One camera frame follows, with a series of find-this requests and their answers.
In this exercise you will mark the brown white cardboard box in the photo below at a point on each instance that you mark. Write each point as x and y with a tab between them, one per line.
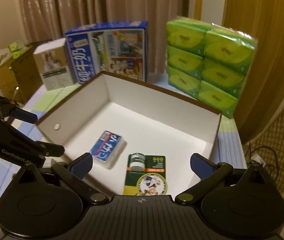
152	120

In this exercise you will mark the small white product box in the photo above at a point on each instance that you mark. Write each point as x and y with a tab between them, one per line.
52	62

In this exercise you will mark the green card with small jar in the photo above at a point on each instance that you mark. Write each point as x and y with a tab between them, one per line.
145	175

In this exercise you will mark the brown cardboard boxes stack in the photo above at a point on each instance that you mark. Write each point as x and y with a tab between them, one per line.
19	76

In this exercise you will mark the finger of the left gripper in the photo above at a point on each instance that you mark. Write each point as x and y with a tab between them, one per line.
48	149
21	114

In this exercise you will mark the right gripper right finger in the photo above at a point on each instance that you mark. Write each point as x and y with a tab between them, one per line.
212	176

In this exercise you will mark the blue tissue pack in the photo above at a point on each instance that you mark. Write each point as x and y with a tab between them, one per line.
107	149

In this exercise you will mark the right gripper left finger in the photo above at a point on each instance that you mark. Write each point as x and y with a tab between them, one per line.
76	176

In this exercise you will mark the blue milk carton box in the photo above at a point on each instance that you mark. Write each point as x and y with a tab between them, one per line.
117	47

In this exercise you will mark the green tissue multipack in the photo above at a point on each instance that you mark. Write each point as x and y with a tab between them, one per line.
209	62

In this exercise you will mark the beige curtain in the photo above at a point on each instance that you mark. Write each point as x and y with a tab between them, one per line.
50	19

